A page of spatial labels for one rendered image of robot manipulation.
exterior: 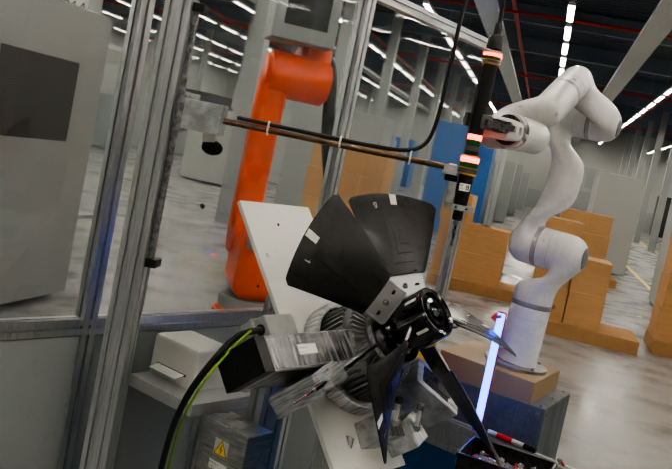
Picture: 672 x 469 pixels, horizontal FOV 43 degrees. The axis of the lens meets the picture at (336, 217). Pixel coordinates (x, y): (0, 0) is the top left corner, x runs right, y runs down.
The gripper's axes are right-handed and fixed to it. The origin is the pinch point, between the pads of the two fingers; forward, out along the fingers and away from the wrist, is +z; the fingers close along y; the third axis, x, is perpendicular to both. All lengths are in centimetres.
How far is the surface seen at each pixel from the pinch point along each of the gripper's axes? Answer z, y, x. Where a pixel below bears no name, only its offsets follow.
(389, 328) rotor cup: 14, 3, -49
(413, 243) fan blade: 1.4, 9.2, -31.0
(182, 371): 24, 54, -75
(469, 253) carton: -815, 426, -121
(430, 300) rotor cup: 10.2, -3.5, -41.1
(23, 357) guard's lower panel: 59, 70, -74
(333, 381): 37, -1, -58
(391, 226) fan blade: 2.9, 15.3, -28.2
